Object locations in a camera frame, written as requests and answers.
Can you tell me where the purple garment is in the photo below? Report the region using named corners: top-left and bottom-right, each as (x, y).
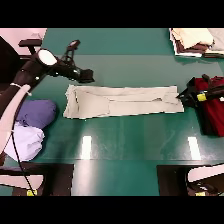
top-left (15, 98), bottom-right (58, 130)

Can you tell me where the white garment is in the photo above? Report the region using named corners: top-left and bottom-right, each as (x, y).
top-left (207, 27), bottom-right (224, 53)

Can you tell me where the folded cream garment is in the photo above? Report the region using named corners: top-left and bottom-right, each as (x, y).
top-left (170, 27), bottom-right (215, 50)

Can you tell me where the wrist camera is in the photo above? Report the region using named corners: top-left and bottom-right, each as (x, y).
top-left (200, 73), bottom-right (213, 89)
top-left (63, 39), bottom-right (82, 63)

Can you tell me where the black cable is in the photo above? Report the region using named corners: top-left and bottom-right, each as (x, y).
top-left (10, 131), bottom-right (36, 197)

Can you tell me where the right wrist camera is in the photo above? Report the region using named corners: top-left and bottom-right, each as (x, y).
top-left (200, 73), bottom-right (213, 89)

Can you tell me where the cream garment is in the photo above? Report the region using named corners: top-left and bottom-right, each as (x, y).
top-left (62, 83), bottom-right (185, 120)
top-left (170, 27), bottom-right (215, 50)

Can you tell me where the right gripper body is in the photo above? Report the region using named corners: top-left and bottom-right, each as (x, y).
top-left (181, 77), bottom-right (200, 108)

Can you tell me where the pale lilac garment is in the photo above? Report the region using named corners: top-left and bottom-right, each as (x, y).
top-left (3, 123), bottom-right (46, 163)

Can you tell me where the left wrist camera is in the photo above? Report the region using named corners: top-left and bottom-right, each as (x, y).
top-left (63, 39), bottom-right (82, 63)

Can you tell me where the red garment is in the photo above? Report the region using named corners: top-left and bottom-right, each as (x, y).
top-left (193, 76), bottom-right (224, 138)

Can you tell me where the brown garment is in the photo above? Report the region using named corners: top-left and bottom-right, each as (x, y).
top-left (173, 39), bottom-right (210, 57)

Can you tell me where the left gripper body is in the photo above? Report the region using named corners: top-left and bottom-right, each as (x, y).
top-left (78, 68), bottom-right (96, 85)

